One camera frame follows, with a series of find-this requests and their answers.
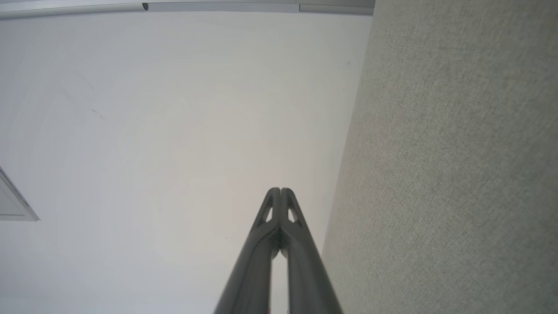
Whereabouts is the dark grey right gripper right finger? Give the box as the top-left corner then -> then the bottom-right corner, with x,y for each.
281,188 -> 343,314

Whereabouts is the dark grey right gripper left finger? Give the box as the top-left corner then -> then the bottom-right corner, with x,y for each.
214,188 -> 281,314

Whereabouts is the grey baseboard rail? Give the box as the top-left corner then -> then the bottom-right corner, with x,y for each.
0,2 -> 149,20
299,3 -> 374,16

